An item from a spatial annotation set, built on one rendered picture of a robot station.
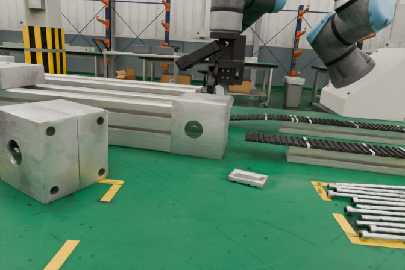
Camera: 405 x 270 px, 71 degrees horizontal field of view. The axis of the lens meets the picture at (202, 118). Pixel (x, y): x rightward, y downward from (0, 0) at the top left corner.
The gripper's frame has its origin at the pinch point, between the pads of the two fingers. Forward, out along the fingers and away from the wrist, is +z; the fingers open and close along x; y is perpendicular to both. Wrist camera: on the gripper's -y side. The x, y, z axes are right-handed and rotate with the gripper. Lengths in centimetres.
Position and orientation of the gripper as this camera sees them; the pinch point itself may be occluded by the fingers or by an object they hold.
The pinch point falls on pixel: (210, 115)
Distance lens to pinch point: 71.4
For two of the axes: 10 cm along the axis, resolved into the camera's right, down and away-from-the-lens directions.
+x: 1.8, -2.2, 9.6
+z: -0.6, 9.7, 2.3
